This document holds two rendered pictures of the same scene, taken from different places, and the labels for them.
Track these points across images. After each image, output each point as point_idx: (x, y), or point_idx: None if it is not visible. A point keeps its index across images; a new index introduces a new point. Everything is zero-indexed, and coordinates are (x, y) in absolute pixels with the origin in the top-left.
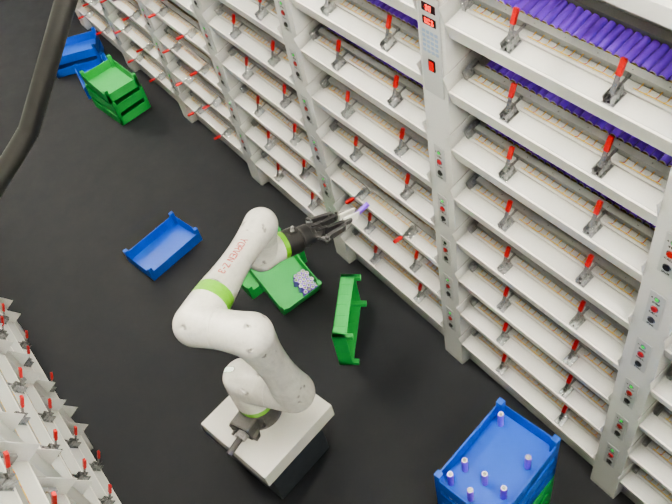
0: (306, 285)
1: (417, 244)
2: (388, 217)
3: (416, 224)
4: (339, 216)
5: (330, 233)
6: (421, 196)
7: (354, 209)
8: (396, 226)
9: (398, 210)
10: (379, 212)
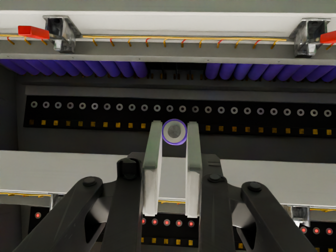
0: None
1: (11, 15)
2: (167, 22)
3: (68, 55)
4: (185, 208)
5: None
6: (35, 193)
7: (186, 155)
8: (118, 18)
9: (146, 56)
10: (209, 19)
